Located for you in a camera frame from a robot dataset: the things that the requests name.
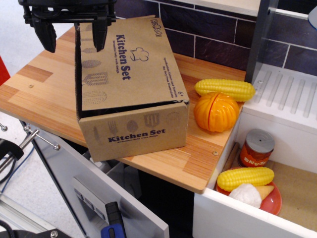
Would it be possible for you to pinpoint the orange toy pumpkin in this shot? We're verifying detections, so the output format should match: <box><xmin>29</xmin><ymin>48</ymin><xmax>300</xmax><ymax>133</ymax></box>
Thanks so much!
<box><xmin>194</xmin><ymin>93</ymin><xmax>240</xmax><ymax>132</ymax></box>

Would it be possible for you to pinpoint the open white cabinet door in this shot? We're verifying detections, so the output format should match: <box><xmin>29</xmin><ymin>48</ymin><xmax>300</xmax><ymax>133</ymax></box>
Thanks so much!
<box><xmin>33</xmin><ymin>129</ymin><xmax>169</xmax><ymax>238</ymax></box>

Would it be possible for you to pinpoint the white dish drying rack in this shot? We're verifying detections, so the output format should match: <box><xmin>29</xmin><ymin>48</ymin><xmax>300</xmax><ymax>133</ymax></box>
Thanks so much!
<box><xmin>243</xmin><ymin>64</ymin><xmax>317</xmax><ymax>134</ymax></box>

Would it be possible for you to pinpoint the black metal clamp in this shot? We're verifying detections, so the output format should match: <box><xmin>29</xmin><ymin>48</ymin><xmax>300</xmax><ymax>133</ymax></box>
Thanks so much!
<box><xmin>0</xmin><ymin>125</ymin><xmax>61</xmax><ymax>184</ymax></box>

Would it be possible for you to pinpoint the red plate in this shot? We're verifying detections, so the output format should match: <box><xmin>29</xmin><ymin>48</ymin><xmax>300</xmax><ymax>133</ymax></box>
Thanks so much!
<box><xmin>216</xmin><ymin>181</ymin><xmax>282</xmax><ymax>215</ymax></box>

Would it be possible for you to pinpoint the beige toy wedge piece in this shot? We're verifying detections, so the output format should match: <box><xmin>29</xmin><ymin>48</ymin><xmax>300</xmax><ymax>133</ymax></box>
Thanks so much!
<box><xmin>255</xmin><ymin>185</ymin><xmax>274</xmax><ymax>201</ymax></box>

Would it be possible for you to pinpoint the yellow toy corn on counter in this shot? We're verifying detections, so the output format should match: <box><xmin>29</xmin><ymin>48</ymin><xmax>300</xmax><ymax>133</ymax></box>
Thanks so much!
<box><xmin>194</xmin><ymin>79</ymin><xmax>256</xmax><ymax>102</ymax></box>

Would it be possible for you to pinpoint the white toy sink basin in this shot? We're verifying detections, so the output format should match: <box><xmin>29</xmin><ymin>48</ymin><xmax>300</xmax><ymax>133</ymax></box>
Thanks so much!
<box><xmin>193</xmin><ymin>113</ymin><xmax>317</xmax><ymax>238</ymax></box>

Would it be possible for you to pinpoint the yellow toy corn on plate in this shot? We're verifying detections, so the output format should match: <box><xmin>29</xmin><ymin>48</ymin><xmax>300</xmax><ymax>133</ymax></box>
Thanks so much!
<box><xmin>217</xmin><ymin>167</ymin><xmax>275</xmax><ymax>192</ymax></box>

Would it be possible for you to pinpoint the white toy garlic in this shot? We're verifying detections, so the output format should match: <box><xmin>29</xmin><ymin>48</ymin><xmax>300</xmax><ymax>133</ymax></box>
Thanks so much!
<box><xmin>229</xmin><ymin>183</ymin><xmax>262</xmax><ymax>208</ymax></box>

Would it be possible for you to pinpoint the blue and black handle tool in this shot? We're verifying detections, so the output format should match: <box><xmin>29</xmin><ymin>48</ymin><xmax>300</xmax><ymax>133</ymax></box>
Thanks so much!
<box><xmin>101</xmin><ymin>202</ymin><xmax>127</xmax><ymax>238</ymax></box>

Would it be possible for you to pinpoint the orange toy beans can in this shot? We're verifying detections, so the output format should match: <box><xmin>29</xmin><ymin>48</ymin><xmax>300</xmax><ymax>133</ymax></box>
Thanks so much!
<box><xmin>238</xmin><ymin>129</ymin><xmax>275</xmax><ymax>168</ymax></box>

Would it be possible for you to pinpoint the grey shelf post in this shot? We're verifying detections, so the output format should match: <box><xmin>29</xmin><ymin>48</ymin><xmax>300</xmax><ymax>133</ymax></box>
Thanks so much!
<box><xmin>246</xmin><ymin>0</ymin><xmax>317</xmax><ymax>84</ymax></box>

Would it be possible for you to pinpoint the red object at left edge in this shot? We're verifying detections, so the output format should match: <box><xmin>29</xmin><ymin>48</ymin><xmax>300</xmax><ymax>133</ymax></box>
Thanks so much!
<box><xmin>0</xmin><ymin>57</ymin><xmax>10</xmax><ymax>85</ymax></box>

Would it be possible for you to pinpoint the brown cardboard kitchen set box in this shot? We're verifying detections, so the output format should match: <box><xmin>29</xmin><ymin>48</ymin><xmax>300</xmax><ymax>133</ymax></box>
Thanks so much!
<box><xmin>75</xmin><ymin>16</ymin><xmax>189</xmax><ymax>162</ymax></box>

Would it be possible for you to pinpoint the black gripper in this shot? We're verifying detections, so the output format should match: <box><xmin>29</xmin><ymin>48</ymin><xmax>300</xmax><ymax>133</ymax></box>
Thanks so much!
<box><xmin>18</xmin><ymin>0</ymin><xmax>116</xmax><ymax>53</ymax></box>

